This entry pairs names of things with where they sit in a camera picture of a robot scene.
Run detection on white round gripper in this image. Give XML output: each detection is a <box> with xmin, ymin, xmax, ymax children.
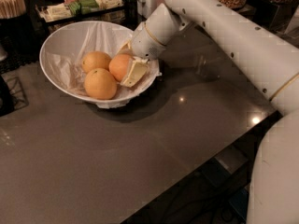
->
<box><xmin>118</xmin><ymin>22</ymin><xmax>165</xmax><ymax>88</ymax></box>

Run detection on orange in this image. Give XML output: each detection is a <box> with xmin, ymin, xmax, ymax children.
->
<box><xmin>82</xmin><ymin>51</ymin><xmax>111</xmax><ymax>73</ymax></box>
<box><xmin>84</xmin><ymin>68</ymin><xmax>117</xmax><ymax>100</ymax></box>
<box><xmin>109</xmin><ymin>54</ymin><xmax>132</xmax><ymax>82</ymax></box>

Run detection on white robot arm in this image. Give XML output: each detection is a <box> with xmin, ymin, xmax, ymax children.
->
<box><xmin>125</xmin><ymin>0</ymin><xmax>299</xmax><ymax>224</ymax></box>

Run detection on white paper bowl liner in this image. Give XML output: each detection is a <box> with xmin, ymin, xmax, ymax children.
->
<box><xmin>45</xmin><ymin>21</ymin><xmax>163</xmax><ymax>109</ymax></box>

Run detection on white bowl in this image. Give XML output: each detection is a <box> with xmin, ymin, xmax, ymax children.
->
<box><xmin>39</xmin><ymin>20</ymin><xmax>161</xmax><ymax>109</ymax></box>

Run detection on black tea bag rack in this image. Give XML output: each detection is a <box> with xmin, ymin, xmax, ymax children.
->
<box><xmin>35</xmin><ymin>0</ymin><xmax>137</xmax><ymax>33</ymax></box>

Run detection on green tea bag packets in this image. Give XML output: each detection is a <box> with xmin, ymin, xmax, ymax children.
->
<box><xmin>68</xmin><ymin>0</ymin><xmax>99</xmax><ymax>16</ymax></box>

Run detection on white tea bag packets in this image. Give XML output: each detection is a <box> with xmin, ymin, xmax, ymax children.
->
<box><xmin>44</xmin><ymin>4</ymin><xmax>72</xmax><ymax>21</ymax></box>

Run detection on far blue floor box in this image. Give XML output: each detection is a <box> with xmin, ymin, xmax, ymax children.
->
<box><xmin>201</xmin><ymin>146</ymin><xmax>248</xmax><ymax>188</ymax></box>

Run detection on blue floor box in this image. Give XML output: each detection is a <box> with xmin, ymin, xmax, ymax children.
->
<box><xmin>201</xmin><ymin>146</ymin><xmax>248</xmax><ymax>188</ymax></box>
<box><xmin>228</xmin><ymin>189</ymin><xmax>249</xmax><ymax>223</ymax></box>

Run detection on near blue floor box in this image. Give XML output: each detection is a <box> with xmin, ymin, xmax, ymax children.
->
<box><xmin>228</xmin><ymin>189</ymin><xmax>249</xmax><ymax>223</ymax></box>

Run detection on black wire rack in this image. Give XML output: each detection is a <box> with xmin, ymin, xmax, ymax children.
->
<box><xmin>0</xmin><ymin>76</ymin><xmax>29</xmax><ymax>117</ymax></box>

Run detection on black floor cables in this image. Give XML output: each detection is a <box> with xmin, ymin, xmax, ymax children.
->
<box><xmin>146</xmin><ymin>159</ymin><xmax>250</xmax><ymax>224</ymax></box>

